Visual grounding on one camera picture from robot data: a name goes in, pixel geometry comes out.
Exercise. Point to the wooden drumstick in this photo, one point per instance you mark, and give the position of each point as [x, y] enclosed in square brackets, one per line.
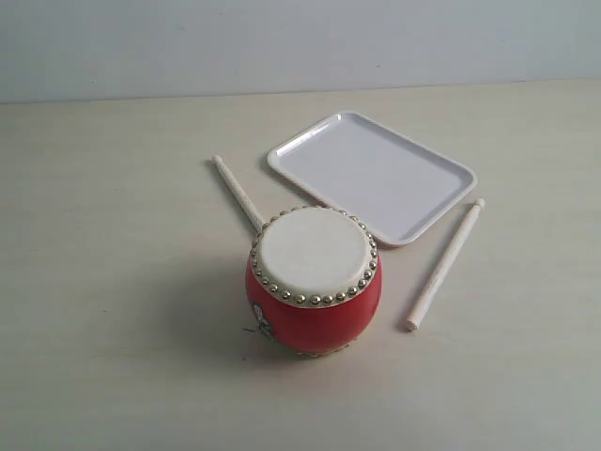
[446, 261]
[245, 202]

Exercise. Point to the red small drum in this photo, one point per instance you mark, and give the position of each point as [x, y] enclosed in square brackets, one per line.
[313, 279]

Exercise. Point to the white rectangular tray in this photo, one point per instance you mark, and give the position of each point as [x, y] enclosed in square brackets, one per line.
[396, 186]

